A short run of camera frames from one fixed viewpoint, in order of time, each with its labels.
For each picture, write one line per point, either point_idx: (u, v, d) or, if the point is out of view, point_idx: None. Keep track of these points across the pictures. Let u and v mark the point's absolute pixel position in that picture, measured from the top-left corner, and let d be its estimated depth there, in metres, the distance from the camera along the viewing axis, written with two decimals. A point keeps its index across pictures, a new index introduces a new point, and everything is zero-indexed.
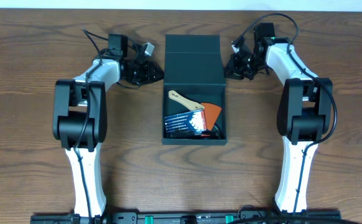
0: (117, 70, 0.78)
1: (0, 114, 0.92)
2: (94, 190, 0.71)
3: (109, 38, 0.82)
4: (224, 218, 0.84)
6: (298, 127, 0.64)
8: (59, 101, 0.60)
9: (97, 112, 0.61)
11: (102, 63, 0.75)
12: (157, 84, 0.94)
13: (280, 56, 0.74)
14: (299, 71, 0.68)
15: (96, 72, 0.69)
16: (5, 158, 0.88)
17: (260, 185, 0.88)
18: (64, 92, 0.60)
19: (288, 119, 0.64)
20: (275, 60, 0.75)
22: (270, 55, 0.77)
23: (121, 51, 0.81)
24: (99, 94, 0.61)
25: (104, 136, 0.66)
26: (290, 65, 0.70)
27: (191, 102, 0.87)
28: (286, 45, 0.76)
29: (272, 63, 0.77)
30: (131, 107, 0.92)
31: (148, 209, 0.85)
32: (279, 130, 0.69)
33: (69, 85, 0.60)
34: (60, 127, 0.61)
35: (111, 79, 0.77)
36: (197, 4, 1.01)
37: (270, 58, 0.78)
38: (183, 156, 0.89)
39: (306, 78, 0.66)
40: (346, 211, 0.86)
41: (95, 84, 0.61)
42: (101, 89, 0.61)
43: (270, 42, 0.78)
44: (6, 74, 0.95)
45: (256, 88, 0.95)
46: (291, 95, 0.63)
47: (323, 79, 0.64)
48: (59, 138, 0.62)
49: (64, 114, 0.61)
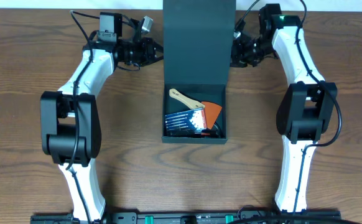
0: (110, 63, 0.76)
1: (0, 114, 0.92)
2: (91, 197, 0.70)
3: (100, 19, 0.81)
4: (224, 218, 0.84)
6: (297, 127, 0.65)
8: (46, 117, 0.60)
9: (89, 128, 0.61)
11: (92, 61, 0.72)
12: (157, 85, 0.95)
13: (288, 44, 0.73)
14: (305, 73, 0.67)
15: (84, 77, 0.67)
16: (5, 158, 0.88)
17: (260, 185, 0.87)
18: (51, 107, 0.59)
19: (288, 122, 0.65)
20: (282, 47, 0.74)
22: (277, 38, 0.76)
23: (113, 34, 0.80)
24: (89, 111, 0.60)
25: (97, 153, 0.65)
26: (297, 59, 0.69)
27: (191, 101, 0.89)
28: (295, 32, 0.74)
29: (278, 48, 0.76)
30: (131, 107, 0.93)
31: (148, 209, 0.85)
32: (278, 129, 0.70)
33: (55, 99, 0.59)
34: (50, 143, 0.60)
35: (105, 74, 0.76)
36: None
37: (276, 42, 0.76)
38: (183, 156, 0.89)
39: (311, 81, 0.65)
40: (347, 211, 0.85)
41: (84, 99, 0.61)
42: (91, 104, 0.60)
43: (278, 24, 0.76)
44: (7, 74, 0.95)
45: (256, 88, 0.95)
46: (293, 100, 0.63)
47: (326, 84, 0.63)
48: (48, 153, 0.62)
49: (53, 130, 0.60)
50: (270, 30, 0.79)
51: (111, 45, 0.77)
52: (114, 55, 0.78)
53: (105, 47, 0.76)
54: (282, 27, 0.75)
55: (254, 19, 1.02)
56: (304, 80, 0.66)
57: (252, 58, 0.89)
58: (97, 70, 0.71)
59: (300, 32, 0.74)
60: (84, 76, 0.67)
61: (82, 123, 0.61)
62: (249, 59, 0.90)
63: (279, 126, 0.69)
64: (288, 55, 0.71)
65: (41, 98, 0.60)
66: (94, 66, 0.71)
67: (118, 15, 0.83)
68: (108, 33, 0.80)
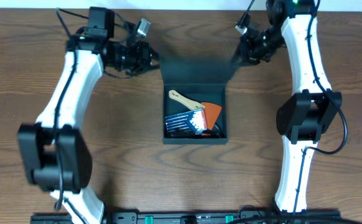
0: (99, 66, 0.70)
1: (0, 114, 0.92)
2: (88, 213, 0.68)
3: (90, 13, 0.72)
4: (224, 218, 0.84)
6: (298, 129, 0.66)
8: (27, 152, 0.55)
9: (74, 162, 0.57)
11: (76, 71, 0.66)
12: (157, 84, 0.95)
13: (298, 39, 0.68)
14: (312, 79, 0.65)
15: (66, 101, 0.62)
16: (5, 158, 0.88)
17: (260, 185, 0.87)
18: (30, 144, 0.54)
19: (288, 127, 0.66)
20: (292, 40, 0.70)
22: (287, 29, 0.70)
23: (104, 30, 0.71)
24: (72, 146, 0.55)
25: (87, 180, 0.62)
26: (306, 60, 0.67)
27: (191, 102, 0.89)
28: (307, 23, 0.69)
29: (287, 38, 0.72)
30: (131, 107, 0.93)
31: (148, 209, 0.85)
32: (278, 127, 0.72)
33: (33, 135, 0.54)
34: (34, 175, 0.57)
35: (92, 81, 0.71)
36: (197, 5, 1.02)
37: (285, 32, 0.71)
38: (183, 156, 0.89)
39: (316, 89, 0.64)
40: (347, 211, 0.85)
41: (66, 132, 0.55)
42: (74, 139, 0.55)
43: (290, 11, 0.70)
44: (6, 74, 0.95)
45: (256, 88, 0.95)
46: (297, 110, 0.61)
47: (331, 93, 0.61)
48: (35, 183, 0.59)
49: (37, 164, 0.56)
50: (280, 13, 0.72)
51: (99, 43, 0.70)
52: (103, 50, 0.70)
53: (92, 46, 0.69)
54: (293, 15, 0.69)
55: (254, 19, 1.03)
56: (310, 88, 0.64)
57: (263, 53, 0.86)
58: (83, 84, 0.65)
59: (312, 23, 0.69)
60: (67, 100, 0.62)
61: (66, 157, 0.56)
62: (260, 54, 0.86)
63: (279, 125, 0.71)
64: (297, 53, 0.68)
65: (18, 132, 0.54)
66: (79, 79, 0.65)
67: (109, 10, 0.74)
68: (97, 29, 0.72)
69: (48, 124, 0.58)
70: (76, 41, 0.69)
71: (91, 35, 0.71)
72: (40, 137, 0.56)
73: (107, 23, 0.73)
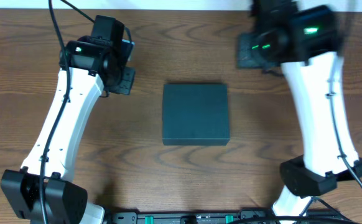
0: (96, 88, 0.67)
1: (0, 114, 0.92)
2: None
3: (97, 23, 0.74)
4: (224, 218, 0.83)
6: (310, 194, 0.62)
8: (14, 198, 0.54)
9: (63, 211, 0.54)
11: (68, 100, 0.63)
12: (157, 84, 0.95)
13: (316, 93, 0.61)
14: (336, 154, 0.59)
15: (56, 141, 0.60)
16: (4, 158, 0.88)
17: (260, 185, 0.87)
18: (15, 192, 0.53)
19: (301, 195, 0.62)
20: (303, 91, 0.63)
22: (297, 80, 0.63)
23: (109, 42, 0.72)
24: (60, 200, 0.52)
25: (79, 219, 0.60)
26: (324, 121, 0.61)
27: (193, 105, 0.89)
28: (329, 72, 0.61)
29: (295, 81, 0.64)
30: (132, 107, 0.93)
31: (148, 209, 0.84)
32: (285, 179, 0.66)
33: (19, 184, 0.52)
34: (25, 214, 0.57)
35: (88, 109, 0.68)
36: (198, 5, 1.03)
37: (295, 78, 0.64)
38: (183, 156, 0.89)
39: (341, 165, 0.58)
40: (346, 211, 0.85)
41: (54, 183, 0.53)
42: (61, 193, 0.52)
43: (303, 45, 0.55)
44: (6, 74, 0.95)
45: (256, 88, 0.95)
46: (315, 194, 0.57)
47: None
48: (24, 218, 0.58)
49: (25, 208, 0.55)
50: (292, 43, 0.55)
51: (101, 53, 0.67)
52: (103, 63, 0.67)
53: (91, 58, 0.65)
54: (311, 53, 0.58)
55: None
56: (334, 165, 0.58)
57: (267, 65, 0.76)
58: (74, 117, 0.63)
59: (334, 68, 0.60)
60: (56, 140, 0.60)
61: (53, 206, 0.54)
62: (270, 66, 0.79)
63: (287, 180, 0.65)
64: (311, 111, 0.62)
65: (2, 177, 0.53)
66: (73, 112, 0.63)
67: (116, 21, 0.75)
68: (101, 40, 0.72)
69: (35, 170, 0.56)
70: (73, 53, 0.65)
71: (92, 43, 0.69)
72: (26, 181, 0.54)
73: (111, 33, 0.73)
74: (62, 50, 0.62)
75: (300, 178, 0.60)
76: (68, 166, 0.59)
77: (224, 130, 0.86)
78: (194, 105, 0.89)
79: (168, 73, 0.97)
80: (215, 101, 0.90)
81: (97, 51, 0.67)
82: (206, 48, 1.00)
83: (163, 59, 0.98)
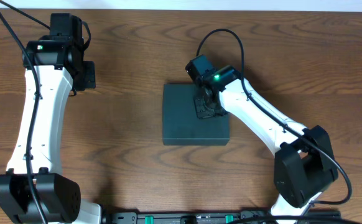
0: (66, 80, 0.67)
1: (0, 114, 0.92)
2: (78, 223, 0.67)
3: (53, 20, 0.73)
4: (224, 218, 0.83)
6: (306, 191, 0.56)
8: (5, 203, 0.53)
9: (57, 205, 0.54)
11: (41, 97, 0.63)
12: (157, 84, 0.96)
13: (241, 104, 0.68)
14: (281, 130, 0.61)
15: (37, 138, 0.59)
16: (4, 158, 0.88)
17: (260, 185, 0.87)
18: (6, 195, 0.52)
19: (297, 193, 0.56)
20: (238, 108, 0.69)
22: (227, 102, 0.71)
23: (69, 37, 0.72)
24: (51, 192, 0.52)
25: (76, 211, 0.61)
26: (261, 119, 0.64)
27: (191, 106, 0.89)
28: (240, 87, 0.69)
29: (232, 107, 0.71)
30: (131, 107, 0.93)
31: (148, 209, 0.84)
32: (287, 200, 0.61)
33: (9, 186, 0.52)
34: (19, 217, 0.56)
35: (64, 102, 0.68)
36: (197, 5, 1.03)
37: (227, 104, 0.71)
38: (183, 156, 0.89)
39: (290, 137, 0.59)
40: (347, 211, 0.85)
41: (43, 178, 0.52)
42: (53, 186, 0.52)
43: (218, 85, 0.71)
44: (6, 74, 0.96)
45: (256, 88, 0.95)
46: (290, 171, 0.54)
47: (313, 130, 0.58)
48: (20, 221, 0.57)
49: (19, 210, 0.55)
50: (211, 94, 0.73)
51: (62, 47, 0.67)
52: (68, 57, 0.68)
53: (53, 53, 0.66)
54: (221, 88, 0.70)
55: (255, 19, 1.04)
56: (285, 138, 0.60)
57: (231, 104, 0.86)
58: (51, 112, 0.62)
59: (245, 83, 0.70)
60: (37, 137, 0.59)
61: (48, 201, 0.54)
62: None
63: (285, 196, 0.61)
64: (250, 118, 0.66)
65: None
66: (47, 107, 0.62)
67: (73, 15, 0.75)
68: (61, 37, 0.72)
69: (22, 171, 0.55)
70: (35, 52, 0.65)
71: (53, 40, 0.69)
72: (15, 183, 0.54)
73: (71, 28, 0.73)
74: (23, 51, 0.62)
75: (279, 175, 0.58)
76: (53, 160, 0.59)
77: (224, 129, 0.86)
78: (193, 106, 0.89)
79: (168, 73, 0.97)
80: None
81: (60, 45, 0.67)
82: (206, 48, 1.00)
83: (163, 59, 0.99)
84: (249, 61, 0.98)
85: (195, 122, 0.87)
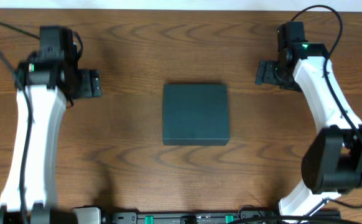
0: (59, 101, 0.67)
1: None
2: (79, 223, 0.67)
3: (42, 34, 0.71)
4: (224, 218, 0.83)
6: (329, 180, 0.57)
8: None
9: None
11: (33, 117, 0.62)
12: (157, 84, 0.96)
13: (315, 78, 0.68)
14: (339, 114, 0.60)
15: (32, 158, 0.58)
16: (4, 158, 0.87)
17: (260, 185, 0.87)
18: None
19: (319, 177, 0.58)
20: (308, 81, 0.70)
22: (301, 73, 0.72)
23: (60, 52, 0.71)
24: None
25: None
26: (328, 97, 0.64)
27: (191, 106, 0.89)
28: (322, 65, 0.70)
29: (302, 78, 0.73)
30: (131, 107, 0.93)
31: (148, 209, 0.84)
32: (306, 182, 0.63)
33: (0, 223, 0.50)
34: None
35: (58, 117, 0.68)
36: (197, 6, 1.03)
37: (300, 73, 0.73)
38: (183, 156, 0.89)
39: (346, 124, 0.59)
40: (347, 211, 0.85)
41: (38, 214, 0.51)
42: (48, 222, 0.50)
43: (301, 55, 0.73)
44: (6, 74, 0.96)
45: (256, 88, 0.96)
46: (326, 150, 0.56)
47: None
48: None
49: None
50: (291, 60, 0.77)
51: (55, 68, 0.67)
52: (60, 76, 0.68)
53: (44, 73, 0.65)
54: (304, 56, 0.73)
55: (254, 20, 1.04)
56: (339, 122, 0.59)
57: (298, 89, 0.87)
58: (45, 130, 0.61)
59: (328, 64, 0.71)
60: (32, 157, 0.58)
61: None
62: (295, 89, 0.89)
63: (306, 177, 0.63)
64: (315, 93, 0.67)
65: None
66: (41, 126, 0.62)
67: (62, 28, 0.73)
68: (51, 52, 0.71)
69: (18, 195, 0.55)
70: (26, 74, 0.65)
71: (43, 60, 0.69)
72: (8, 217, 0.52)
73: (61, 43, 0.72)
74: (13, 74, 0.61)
75: (313, 154, 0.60)
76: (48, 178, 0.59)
77: (224, 129, 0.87)
78: (193, 105, 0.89)
79: (168, 73, 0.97)
80: (213, 102, 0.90)
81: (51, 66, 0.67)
82: (206, 48, 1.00)
83: (163, 59, 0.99)
84: (249, 61, 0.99)
85: (195, 122, 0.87)
